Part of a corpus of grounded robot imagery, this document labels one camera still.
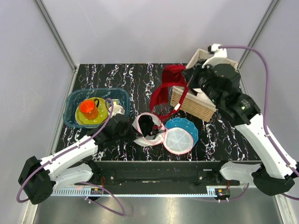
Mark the blue polka dot plate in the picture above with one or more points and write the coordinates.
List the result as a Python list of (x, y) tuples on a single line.
[(185, 124)]

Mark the black bra in bag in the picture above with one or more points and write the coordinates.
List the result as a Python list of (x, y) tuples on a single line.
[(148, 127)]

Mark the red bra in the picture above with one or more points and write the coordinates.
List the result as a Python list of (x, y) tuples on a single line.
[(172, 75)]

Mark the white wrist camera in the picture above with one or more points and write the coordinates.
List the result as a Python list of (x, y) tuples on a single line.
[(219, 54), (116, 109)]

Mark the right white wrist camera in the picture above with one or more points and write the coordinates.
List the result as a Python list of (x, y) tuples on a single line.
[(219, 54)]

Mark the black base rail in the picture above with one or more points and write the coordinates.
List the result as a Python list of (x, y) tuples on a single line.
[(111, 173)]

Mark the wicker basket with liner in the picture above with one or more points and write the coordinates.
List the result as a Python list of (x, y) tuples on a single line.
[(197, 103)]

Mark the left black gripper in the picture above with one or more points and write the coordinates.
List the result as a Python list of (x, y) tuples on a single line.
[(133, 132)]

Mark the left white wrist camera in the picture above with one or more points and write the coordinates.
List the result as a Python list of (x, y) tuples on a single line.
[(116, 109)]

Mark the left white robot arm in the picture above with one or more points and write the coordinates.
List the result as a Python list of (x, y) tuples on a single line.
[(40, 177)]

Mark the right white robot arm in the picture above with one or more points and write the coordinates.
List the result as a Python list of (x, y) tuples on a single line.
[(276, 172)]

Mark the teal plastic bin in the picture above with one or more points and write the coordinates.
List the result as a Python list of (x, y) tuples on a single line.
[(118, 95)]

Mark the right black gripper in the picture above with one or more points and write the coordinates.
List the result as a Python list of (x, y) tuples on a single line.
[(192, 73)]

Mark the orange cup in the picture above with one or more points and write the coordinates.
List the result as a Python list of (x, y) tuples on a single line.
[(89, 109)]

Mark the white mesh laundry bag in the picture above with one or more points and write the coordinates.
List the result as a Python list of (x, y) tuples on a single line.
[(175, 140)]

